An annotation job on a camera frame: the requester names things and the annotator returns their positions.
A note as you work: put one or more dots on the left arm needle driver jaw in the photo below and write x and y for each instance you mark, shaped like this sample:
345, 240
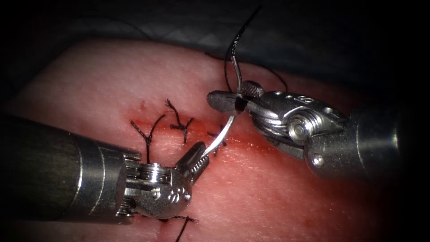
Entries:
200, 168
191, 156

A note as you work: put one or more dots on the left arm needle driver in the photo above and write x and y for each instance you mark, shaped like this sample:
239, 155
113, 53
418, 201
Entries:
161, 198

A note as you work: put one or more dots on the right arm needle driver jaw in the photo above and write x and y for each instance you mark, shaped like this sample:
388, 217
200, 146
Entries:
223, 101
252, 89

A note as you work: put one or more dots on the right arm needle driver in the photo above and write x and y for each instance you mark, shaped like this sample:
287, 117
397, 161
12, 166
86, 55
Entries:
285, 114

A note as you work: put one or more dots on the curved steel needle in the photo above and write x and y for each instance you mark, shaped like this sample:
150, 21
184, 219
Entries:
221, 137

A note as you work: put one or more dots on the black thread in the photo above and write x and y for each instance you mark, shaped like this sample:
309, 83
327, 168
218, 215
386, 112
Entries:
237, 36

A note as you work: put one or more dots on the dark left arm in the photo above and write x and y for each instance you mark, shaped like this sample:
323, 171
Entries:
50, 168

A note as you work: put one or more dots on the dark right arm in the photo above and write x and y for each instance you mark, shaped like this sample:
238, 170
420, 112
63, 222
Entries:
362, 144

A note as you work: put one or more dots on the black stitching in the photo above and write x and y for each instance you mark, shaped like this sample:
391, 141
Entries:
178, 126
184, 226

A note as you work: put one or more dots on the tissue pad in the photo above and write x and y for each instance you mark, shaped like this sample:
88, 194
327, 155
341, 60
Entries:
268, 201

